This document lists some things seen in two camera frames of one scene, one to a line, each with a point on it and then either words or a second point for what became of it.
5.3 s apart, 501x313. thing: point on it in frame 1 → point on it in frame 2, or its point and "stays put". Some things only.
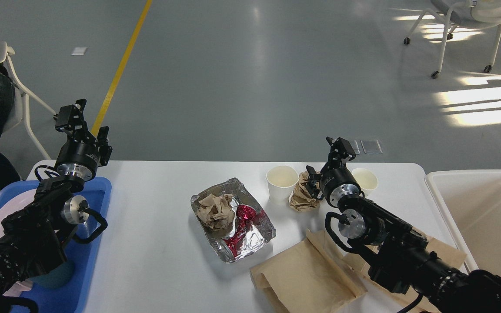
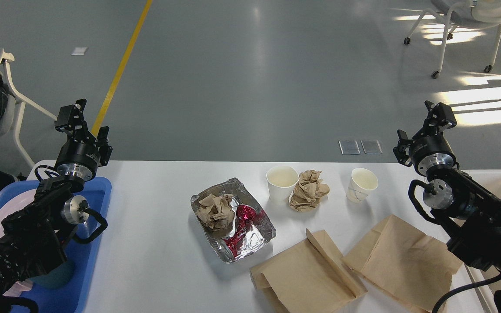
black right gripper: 337,181 → 431,147
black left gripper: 78,158 stays put
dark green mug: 56,278 stays put
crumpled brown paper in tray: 216,211 stays put
